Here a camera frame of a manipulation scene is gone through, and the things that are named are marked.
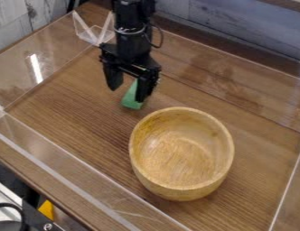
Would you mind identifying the brown wooden bowl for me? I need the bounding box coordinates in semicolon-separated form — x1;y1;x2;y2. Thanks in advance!
129;106;234;201

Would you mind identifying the black cable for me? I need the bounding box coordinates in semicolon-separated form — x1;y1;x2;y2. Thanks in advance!
0;202;30;231

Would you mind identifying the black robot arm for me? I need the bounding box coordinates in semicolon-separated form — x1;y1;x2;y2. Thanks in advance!
99;0;162;103

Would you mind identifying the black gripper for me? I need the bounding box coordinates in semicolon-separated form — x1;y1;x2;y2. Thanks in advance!
99;30;161;103

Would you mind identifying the clear acrylic corner bracket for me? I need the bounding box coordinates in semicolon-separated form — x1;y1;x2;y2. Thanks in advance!
71;12;115;47

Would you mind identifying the green rectangular block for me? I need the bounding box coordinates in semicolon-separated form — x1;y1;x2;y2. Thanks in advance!
121;80;143;110

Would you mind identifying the yellow sticker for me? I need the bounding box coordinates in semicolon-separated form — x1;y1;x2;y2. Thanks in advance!
38;200;55;220

